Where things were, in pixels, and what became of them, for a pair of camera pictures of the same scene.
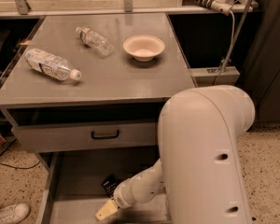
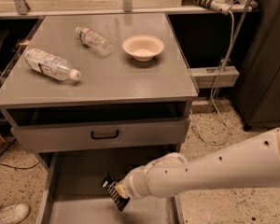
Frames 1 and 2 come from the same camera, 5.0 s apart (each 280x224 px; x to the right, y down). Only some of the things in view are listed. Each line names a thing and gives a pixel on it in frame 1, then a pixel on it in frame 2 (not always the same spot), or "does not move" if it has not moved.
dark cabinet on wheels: (265, 71) does not move
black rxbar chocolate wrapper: (110, 184) does not move
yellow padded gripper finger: (108, 209) → (122, 191)
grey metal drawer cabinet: (84, 97) does not move
